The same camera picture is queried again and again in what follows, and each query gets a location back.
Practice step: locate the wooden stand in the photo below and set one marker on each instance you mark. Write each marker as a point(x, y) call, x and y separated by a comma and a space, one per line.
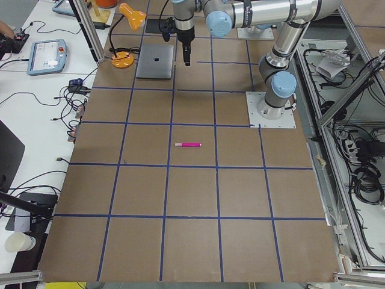
point(97, 14)

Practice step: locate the silver closed laptop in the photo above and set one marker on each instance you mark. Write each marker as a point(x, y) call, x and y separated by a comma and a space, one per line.
point(155, 61)

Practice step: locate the orange cylindrical container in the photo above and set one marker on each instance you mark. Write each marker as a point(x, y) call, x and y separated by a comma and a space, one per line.
point(106, 3)

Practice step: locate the black power adapter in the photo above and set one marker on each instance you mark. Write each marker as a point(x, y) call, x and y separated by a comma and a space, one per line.
point(100, 25)

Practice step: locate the person at desk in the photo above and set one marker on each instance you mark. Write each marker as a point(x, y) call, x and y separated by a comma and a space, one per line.
point(7, 39)

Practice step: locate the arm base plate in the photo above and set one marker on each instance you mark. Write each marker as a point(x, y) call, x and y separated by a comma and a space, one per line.
point(255, 33)
point(261, 115)

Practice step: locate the black mousepad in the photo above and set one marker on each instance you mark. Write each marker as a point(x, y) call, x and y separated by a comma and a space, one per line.
point(153, 26)

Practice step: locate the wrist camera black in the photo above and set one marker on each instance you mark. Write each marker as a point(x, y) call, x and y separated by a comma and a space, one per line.
point(166, 27)

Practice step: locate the orange desk lamp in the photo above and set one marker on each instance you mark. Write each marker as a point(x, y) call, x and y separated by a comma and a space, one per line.
point(125, 46)

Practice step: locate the pink marker pen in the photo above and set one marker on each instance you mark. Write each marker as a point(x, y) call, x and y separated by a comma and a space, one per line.
point(187, 145)

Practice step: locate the white paper cup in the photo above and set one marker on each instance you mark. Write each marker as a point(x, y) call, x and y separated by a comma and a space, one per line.
point(19, 242)

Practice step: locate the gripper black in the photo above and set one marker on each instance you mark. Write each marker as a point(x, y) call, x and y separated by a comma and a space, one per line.
point(184, 37)

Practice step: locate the blue teach pendant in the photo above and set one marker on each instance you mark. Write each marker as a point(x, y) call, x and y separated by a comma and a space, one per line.
point(47, 57)
point(63, 7)

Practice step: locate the aluminium frame post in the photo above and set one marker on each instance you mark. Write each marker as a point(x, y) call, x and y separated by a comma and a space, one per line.
point(87, 27)

